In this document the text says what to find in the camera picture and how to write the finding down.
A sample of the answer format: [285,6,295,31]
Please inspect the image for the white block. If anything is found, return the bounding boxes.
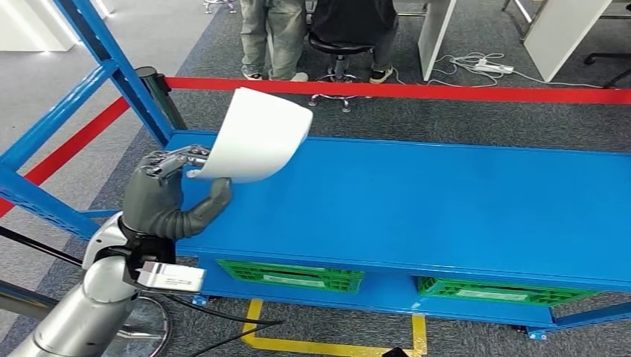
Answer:
[0,0,117,53]

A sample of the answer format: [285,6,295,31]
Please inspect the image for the white curved plastic part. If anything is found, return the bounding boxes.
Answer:
[186,87,314,184]

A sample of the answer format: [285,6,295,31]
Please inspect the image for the black round stool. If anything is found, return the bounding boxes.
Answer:
[307,31,376,115]

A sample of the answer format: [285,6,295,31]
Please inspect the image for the long red barrier belt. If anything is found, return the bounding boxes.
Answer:
[164,76,631,106]

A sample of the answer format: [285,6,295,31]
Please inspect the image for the blue metal shelf rack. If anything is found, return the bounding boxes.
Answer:
[0,0,631,342]

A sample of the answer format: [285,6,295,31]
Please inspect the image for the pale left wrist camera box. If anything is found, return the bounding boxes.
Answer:
[135,262,207,294]

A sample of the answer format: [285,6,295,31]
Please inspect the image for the standing person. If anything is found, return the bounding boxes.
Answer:
[239,0,310,83]

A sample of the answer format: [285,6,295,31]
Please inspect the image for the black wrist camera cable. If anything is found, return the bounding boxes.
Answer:
[162,293,284,357]

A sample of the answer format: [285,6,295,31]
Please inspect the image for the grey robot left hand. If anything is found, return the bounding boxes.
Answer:
[121,145,234,241]

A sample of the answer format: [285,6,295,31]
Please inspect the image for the green plastic crate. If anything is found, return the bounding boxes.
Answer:
[217,260,366,295]
[417,275,603,307]

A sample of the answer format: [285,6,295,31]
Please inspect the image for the white desk panel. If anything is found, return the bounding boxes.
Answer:
[523,0,612,83]
[417,0,457,83]

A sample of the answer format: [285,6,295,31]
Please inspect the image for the chrome stool base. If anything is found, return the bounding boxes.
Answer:
[203,0,239,15]

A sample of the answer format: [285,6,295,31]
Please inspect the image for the white power strip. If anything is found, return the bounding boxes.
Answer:
[474,59,515,75]

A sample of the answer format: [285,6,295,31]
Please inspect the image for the seated person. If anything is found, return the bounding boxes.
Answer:
[311,0,400,85]

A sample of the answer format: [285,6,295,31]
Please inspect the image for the black office chair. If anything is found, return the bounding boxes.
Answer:
[583,4,631,90]

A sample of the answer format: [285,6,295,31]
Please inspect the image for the short red barrier belt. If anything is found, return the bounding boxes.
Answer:
[0,97,132,218]

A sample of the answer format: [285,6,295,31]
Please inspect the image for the white cable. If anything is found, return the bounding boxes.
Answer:
[394,51,605,90]

